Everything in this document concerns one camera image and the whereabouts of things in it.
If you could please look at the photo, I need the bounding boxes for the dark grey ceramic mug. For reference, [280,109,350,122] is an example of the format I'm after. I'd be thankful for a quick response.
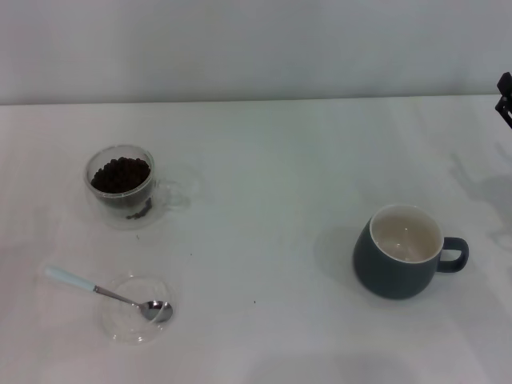
[352,203,470,300]

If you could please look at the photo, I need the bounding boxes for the dark roasted coffee beans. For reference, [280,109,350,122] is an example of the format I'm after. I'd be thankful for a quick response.
[90,157,155,222]

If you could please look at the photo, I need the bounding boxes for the clear glass saucer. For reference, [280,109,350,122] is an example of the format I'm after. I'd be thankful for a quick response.
[94,271,179,346]

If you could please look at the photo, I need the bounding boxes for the clear double-wall glass cup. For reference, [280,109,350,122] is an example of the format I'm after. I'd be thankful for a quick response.
[82,144,191,231]

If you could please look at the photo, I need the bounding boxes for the blue-handled metal spoon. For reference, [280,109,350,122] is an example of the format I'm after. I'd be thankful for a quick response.
[44,266,174,323]

